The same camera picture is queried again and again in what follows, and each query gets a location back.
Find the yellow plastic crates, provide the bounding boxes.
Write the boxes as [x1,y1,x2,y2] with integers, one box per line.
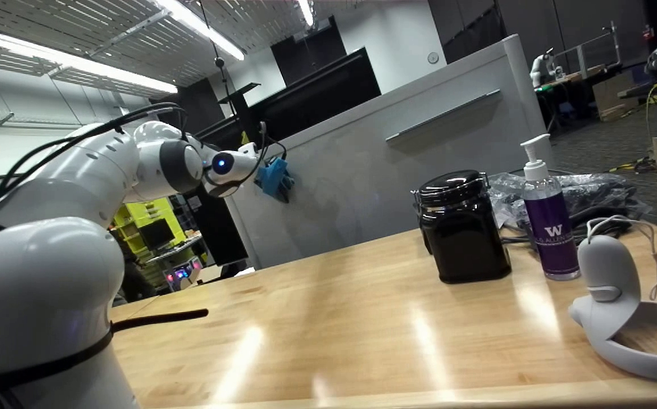
[110,197,186,256]

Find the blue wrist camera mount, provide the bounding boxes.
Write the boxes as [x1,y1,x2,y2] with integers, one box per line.
[255,157,288,195]

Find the green towel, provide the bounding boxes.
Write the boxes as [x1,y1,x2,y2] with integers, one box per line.
[266,173,292,201]

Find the black glass jar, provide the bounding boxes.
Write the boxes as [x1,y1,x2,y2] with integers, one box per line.
[411,167,511,283]

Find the purple hand sanitizer bottle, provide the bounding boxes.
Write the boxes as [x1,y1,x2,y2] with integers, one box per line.
[521,134,580,278]

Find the white VR controller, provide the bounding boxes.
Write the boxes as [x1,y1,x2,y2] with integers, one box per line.
[569,213,657,382]

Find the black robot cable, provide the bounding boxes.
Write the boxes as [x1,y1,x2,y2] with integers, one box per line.
[0,99,290,230]

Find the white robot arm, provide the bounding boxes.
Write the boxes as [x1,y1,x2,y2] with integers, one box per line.
[0,117,266,409]

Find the white board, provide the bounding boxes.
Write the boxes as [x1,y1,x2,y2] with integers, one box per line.
[226,34,546,267]

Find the black monitor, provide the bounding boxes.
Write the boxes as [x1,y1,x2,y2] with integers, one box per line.
[186,48,380,148]

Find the grey plastic bag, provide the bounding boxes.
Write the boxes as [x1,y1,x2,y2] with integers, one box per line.
[489,173,649,230]

